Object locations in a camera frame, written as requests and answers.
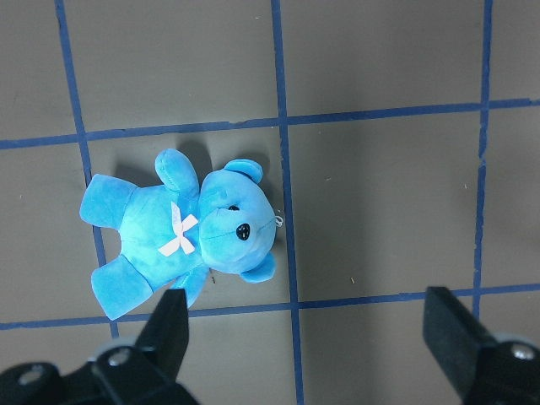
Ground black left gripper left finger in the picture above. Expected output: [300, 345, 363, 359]
[91, 289, 189, 404]

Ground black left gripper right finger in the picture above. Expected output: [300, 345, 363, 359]
[423, 287, 539, 404]

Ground blue teddy bear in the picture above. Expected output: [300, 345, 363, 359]
[79, 148, 281, 320]

